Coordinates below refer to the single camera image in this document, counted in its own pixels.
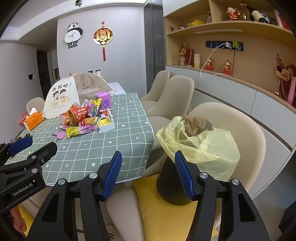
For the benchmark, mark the white thermos bottle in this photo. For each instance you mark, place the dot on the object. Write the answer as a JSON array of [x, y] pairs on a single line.
[[98, 71]]

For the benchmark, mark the red book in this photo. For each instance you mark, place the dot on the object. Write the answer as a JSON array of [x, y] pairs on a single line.
[[281, 20]]

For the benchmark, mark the beige chair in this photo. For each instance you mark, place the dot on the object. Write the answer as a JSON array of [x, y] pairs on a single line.
[[178, 92], [160, 81], [242, 134], [34, 104]]

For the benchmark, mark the crumpled brown paper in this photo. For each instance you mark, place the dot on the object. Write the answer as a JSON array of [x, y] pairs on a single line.
[[196, 125]]

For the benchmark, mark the small flower bouquet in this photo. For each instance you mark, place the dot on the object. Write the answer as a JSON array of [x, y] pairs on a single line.
[[183, 49]]

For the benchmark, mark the pile of snack wrappers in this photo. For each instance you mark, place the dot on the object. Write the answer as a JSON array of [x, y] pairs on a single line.
[[79, 131]]

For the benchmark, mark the panda wine bottle holder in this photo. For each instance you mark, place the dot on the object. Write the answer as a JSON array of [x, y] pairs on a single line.
[[261, 15]]

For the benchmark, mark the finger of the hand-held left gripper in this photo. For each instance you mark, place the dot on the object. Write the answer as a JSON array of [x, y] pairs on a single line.
[[20, 143], [44, 153]]

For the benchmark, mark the yellow plastic bin bag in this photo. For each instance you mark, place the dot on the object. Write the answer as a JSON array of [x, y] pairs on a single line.
[[208, 143]]

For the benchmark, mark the framed picture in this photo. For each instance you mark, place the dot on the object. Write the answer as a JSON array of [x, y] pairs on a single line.
[[56, 74]]

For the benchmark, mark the ceiling light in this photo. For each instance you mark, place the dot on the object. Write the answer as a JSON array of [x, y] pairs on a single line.
[[78, 2]]

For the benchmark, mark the red gold figurine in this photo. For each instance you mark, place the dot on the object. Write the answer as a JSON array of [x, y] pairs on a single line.
[[210, 64], [226, 68]]

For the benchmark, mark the pink box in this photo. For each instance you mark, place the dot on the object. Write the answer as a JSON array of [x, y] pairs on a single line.
[[292, 90]]

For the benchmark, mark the red seated figurine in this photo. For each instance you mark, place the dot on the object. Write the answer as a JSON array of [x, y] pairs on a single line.
[[232, 12]]

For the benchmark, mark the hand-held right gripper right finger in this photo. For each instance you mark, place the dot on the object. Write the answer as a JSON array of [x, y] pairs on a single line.
[[183, 176]]

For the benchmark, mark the pink paper bag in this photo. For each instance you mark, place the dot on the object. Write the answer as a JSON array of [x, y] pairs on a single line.
[[23, 117]]

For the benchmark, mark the clear glass bottle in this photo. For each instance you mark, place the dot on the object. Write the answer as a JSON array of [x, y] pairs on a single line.
[[209, 17]]

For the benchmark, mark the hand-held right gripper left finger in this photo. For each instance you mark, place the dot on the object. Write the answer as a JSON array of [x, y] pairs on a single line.
[[113, 173]]

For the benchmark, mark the dark door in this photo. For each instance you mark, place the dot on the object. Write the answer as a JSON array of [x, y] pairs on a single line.
[[42, 69]]

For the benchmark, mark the wooden wall shelf unit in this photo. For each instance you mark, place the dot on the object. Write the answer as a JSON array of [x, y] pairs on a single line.
[[254, 58]]

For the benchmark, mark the green plug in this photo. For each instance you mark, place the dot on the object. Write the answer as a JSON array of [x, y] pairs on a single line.
[[235, 44]]

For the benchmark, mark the glass storage jar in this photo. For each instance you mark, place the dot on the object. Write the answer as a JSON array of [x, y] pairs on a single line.
[[176, 59]]

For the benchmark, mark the person's left hand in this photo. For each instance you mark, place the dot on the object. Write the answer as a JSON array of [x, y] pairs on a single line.
[[18, 217]]

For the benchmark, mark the red gift bag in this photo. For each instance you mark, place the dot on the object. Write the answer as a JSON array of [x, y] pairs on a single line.
[[190, 56]]

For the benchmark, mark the red snack can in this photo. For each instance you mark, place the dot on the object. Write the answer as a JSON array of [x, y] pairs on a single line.
[[78, 114]]

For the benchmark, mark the yellow lidded cup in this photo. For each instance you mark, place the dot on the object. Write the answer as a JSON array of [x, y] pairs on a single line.
[[197, 60]]

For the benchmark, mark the cartoon printed mesh food cover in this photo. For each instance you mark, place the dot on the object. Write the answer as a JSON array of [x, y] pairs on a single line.
[[60, 99]]

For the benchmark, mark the green checked tablecloth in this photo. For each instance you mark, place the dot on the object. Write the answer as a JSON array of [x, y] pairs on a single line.
[[120, 129]]

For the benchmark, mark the white charger plug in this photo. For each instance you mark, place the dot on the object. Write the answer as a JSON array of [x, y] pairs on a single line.
[[227, 44]]

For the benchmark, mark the black wall power strip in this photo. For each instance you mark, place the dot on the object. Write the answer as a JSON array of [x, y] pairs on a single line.
[[217, 45]]

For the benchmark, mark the purple plastic box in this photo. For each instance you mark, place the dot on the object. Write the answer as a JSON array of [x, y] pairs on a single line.
[[104, 99]]

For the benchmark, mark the white yellow plastic holder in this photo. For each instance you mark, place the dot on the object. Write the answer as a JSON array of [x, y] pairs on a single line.
[[105, 124]]

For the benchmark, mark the panda wall clock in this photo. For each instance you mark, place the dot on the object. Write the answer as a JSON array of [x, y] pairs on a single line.
[[73, 34]]

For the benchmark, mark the yellow seat cushion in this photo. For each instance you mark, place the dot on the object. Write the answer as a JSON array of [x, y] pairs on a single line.
[[161, 215], [24, 214]]

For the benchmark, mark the orange tissue box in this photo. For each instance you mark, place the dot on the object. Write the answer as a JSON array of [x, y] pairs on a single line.
[[34, 118]]

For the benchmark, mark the grey sideboard cabinet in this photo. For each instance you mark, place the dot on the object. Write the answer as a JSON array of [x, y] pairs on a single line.
[[231, 97]]

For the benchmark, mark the black trash bin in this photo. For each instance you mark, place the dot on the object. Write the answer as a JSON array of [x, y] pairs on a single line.
[[171, 183]]

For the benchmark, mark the dark grey tall cabinet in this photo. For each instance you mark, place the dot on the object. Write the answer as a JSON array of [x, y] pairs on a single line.
[[153, 37]]

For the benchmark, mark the red gold hanging ornament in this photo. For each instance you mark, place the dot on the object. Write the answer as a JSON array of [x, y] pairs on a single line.
[[103, 36]]

